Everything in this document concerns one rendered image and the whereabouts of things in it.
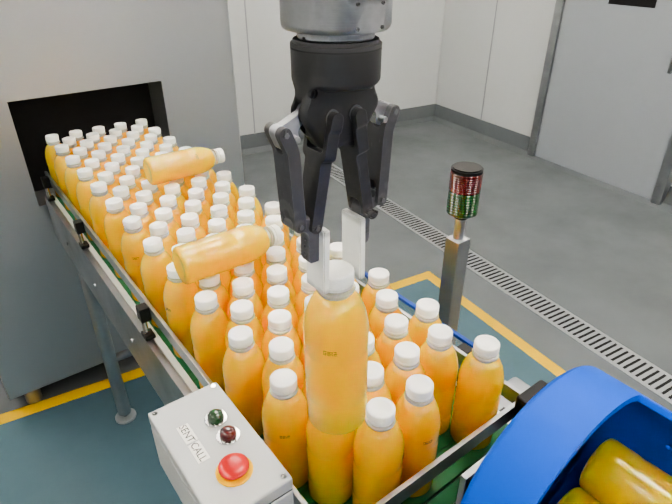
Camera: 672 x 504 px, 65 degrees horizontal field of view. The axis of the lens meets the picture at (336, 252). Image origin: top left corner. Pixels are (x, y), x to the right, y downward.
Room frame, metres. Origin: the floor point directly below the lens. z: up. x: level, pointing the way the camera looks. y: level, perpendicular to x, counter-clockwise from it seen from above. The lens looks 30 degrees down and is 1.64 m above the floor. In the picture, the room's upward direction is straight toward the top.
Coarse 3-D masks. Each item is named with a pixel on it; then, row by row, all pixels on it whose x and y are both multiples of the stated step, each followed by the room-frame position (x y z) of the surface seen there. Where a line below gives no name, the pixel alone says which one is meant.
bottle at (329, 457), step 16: (320, 432) 0.50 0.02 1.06; (352, 432) 0.52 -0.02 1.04; (320, 448) 0.50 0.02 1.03; (336, 448) 0.50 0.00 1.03; (352, 448) 0.52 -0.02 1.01; (320, 464) 0.50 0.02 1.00; (336, 464) 0.50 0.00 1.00; (352, 464) 0.52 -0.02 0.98; (320, 480) 0.50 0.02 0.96; (336, 480) 0.50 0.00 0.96; (320, 496) 0.50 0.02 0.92; (336, 496) 0.50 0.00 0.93
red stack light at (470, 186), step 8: (456, 176) 0.97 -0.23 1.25; (464, 176) 0.96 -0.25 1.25; (480, 176) 0.96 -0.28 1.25; (456, 184) 0.96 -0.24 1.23; (464, 184) 0.96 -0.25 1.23; (472, 184) 0.96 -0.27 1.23; (480, 184) 0.97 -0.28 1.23; (456, 192) 0.96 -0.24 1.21; (464, 192) 0.96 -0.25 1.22; (472, 192) 0.96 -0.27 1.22
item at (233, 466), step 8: (224, 456) 0.42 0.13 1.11; (232, 456) 0.42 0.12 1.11; (240, 456) 0.42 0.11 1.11; (224, 464) 0.41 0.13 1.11; (232, 464) 0.41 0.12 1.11; (240, 464) 0.41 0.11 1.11; (248, 464) 0.41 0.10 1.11; (224, 472) 0.40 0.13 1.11; (232, 472) 0.40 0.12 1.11; (240, 472) 0.40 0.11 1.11
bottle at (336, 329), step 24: (312, 312) 0.44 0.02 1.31; (336, 312) 0.43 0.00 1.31; (360, 312) 0.44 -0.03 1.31; (312, 336) 0.43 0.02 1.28; (336, 336) 0.42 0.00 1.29; (360, 336) 0.43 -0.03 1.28; (312, 360) 0.43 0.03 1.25; (336, 360) 0.42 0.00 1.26; (360, 360) 0.44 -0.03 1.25; (312, 384) 0.43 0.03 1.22; (336, 384) 0.42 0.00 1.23; (360, 384) 0.43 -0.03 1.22; (312, 408) 0.44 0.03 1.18; (336, 408) 0.42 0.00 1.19; (360, 408) 0.43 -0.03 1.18; (336, 432) 0.42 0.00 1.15
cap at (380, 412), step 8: (376, 400) 0.52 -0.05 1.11; (384, 400) 0.52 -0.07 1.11; (368, 408) 0.50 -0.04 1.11; (376, 408) 0.50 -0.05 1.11; (384, 408) 0.50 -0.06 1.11; (392, 408) 0.50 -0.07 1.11; (368, 416) 0.50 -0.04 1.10; (376, 416) 0.49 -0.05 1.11; (384, 416) 0.49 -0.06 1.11; (392, 416) 0.49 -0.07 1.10; (376, 424) 0.49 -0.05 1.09; (384, 424) 0.49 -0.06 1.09
